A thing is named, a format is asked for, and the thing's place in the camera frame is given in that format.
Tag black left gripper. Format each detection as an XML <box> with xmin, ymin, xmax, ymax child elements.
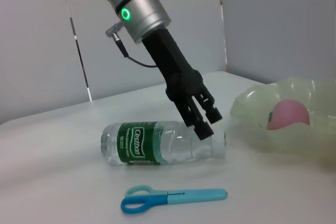
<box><xmin>141</xmin><ymin>28</ymin><xmax>224</xmax><ymax>141</ymax></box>

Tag blue scissors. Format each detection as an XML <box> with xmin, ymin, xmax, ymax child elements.
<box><xmin>120</xmin><ymin>184</ymin><xmax>228</xmax><ymax>215</ymax></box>

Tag clear water bottle green label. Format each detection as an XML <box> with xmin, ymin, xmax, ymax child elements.
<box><xmin>101</xmin><ymin>120</ymin><xmax>228</xmax><ymax>166</ymax></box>

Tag pink peach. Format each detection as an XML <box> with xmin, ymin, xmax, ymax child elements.
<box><xmin>267</xmin><ymin>100</ymin><xmax>311</xmax><ymax>131</ymax></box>

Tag pale green wavy fruit bowl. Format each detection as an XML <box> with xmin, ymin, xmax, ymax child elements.
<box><xmin>230</xmin><ymin>76</ymin><xmax>336</xmax><ymax>162</ymax></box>

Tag left gripper cable with connector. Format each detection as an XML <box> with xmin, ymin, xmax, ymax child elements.
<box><xmin>104</xmin><ymin>22</ymin><xmax>159</xmax><ymax>69</ymax></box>

